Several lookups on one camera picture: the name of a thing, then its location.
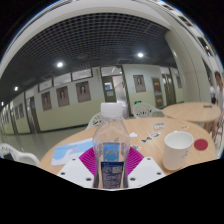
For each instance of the small printed card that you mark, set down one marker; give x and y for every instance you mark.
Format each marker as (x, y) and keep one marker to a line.
(159, 126)

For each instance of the white mug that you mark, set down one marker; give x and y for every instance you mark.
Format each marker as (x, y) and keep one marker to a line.
(176, 151)

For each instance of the green exit sign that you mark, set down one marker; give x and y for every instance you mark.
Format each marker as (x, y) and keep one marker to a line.
(138, 102)

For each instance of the round ceiling lights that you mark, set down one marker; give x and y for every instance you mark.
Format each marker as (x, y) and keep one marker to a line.
(59, 64)

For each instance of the black phone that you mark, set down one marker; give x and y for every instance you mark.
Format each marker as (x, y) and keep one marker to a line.
(208, 106)

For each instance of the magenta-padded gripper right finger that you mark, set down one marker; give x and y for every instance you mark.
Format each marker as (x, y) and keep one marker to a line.
(146, 171)

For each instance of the round wooden table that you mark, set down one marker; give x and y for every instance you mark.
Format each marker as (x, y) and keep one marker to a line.
(193, 111)

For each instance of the black and white sticker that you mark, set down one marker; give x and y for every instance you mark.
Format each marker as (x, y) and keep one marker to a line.
(145, 139)
(155, 135)

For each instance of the person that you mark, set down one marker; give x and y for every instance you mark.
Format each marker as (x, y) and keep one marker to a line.
(212, 93)
(220, 96)

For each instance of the clear plastic water bottle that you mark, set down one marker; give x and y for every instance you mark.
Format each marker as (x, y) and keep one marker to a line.
(111, 146)

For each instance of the framed wall portraits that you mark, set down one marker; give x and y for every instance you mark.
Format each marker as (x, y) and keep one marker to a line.
(83, 91)

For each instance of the small white paper scrap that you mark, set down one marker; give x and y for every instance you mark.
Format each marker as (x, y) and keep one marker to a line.
(133, 135)

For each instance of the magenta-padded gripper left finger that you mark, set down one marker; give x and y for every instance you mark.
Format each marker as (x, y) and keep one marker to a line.
(76, 173)

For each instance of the blue and white booklet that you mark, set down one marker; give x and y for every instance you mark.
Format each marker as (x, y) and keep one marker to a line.
(68, 153)

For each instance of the white plastic chair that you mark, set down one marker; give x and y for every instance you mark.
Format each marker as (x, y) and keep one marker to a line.
(20, 154)

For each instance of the flat round red coaster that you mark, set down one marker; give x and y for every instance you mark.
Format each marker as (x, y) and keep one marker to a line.
(201, 144)

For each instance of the white lattice-back chair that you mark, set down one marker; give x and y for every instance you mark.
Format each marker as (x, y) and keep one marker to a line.
(95, 120)
(146, 110)

